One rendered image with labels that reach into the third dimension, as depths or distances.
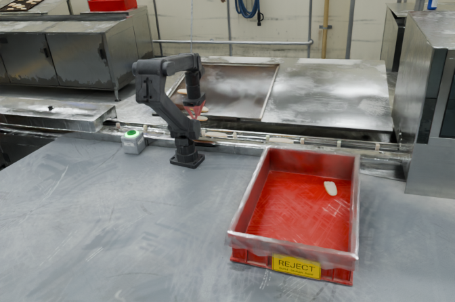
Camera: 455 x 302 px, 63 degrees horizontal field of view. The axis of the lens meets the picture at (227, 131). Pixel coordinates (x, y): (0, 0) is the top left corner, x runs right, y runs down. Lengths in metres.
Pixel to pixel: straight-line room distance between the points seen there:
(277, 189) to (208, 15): 4.32
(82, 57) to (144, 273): 3.58
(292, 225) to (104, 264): 0.55
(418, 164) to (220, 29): 4.39
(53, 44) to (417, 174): 4.02
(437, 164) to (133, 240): 0.95
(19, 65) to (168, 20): 2.05
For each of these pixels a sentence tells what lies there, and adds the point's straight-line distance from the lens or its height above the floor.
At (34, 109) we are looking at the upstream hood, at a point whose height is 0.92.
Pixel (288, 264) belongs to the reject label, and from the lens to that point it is 0.99.
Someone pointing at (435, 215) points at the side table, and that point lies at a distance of 1.29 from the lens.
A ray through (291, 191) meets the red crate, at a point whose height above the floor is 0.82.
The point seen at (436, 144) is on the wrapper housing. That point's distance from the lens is 1.26.
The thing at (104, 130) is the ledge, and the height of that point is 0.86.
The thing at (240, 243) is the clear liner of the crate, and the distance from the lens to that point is 0.98.
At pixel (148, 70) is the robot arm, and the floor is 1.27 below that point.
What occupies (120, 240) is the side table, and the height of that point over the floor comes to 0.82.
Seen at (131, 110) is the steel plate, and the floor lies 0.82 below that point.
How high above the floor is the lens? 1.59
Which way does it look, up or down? 28 degrees down
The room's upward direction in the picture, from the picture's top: 4 degrees counter-clockwise
